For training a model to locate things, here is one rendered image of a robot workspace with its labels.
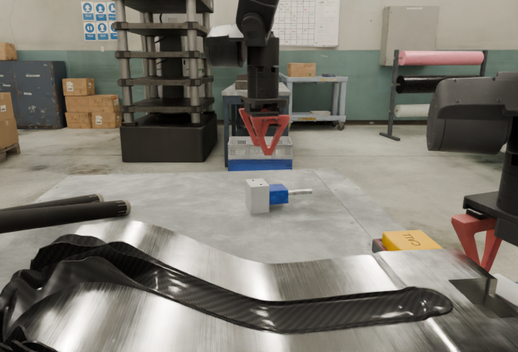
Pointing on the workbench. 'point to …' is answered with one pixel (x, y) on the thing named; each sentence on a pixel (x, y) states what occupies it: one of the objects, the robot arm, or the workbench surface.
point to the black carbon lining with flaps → (195, 293)
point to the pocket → (484, 296)
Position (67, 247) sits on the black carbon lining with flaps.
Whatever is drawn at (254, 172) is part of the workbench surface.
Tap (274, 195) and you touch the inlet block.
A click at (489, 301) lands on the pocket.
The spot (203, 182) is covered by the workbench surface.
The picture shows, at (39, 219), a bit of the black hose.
